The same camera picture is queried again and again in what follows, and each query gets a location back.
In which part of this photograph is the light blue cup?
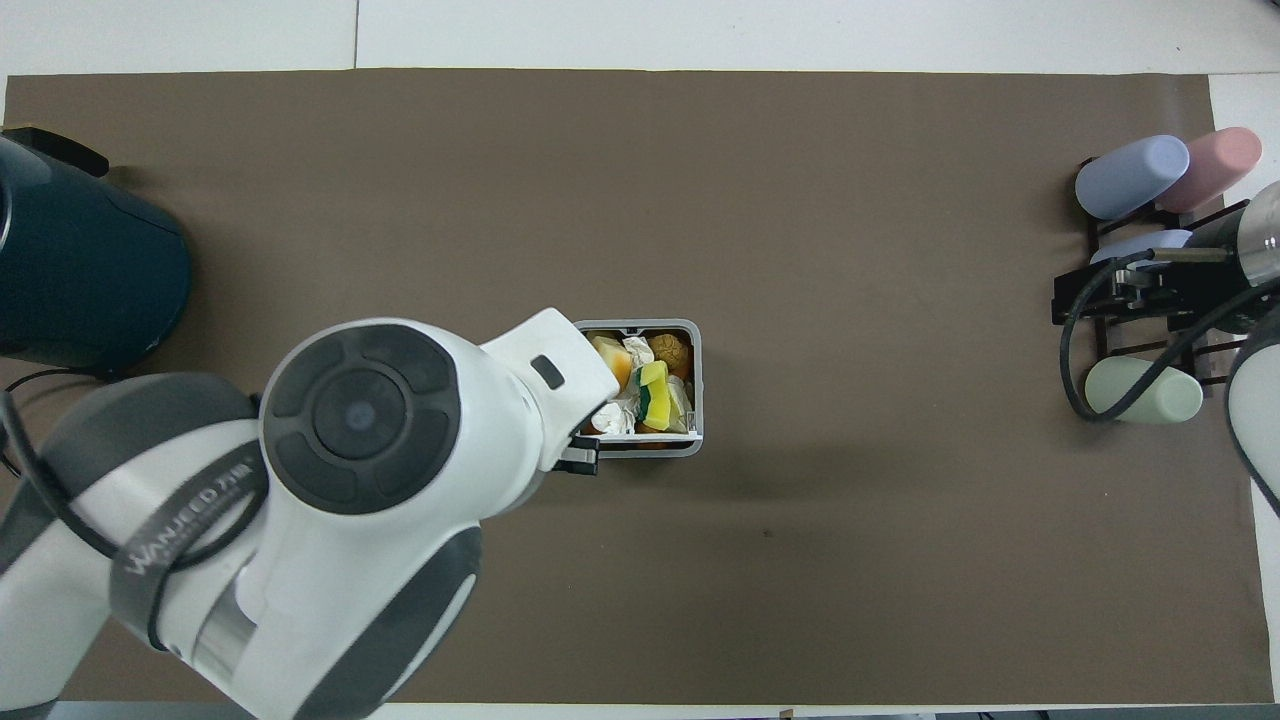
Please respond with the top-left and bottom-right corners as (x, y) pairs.
(1089, 229), (1195, 268)

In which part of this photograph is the black cup rack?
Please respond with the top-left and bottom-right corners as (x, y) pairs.
(1051, 154), (1251, 393)

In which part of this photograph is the grey trash can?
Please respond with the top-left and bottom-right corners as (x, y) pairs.
(573, 318), (705, 459)

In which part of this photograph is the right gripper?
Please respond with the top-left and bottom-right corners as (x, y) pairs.
(1128, 208), (1251, 319)

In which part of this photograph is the green cup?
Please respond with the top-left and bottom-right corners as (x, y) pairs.
(1084, 356), (1204, 425)

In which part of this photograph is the black cable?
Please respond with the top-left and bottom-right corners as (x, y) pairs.
(0, 385), (272, 653)
(1059, 249), (1280, 424)

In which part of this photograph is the pink cup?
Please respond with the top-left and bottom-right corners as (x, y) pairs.
(1156, 126), (1264, 214)

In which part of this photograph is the orange bread piece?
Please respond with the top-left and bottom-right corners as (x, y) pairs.
(589, 335), (634, 392)

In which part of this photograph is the brown walnut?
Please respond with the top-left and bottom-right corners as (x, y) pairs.
(647, 332), (694, 380)

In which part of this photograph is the dark blue kettle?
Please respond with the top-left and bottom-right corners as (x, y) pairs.
(0, 124), (194, 380)

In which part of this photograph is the yellow green sponge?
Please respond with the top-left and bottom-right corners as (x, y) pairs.
(638, 361), (674, 433)

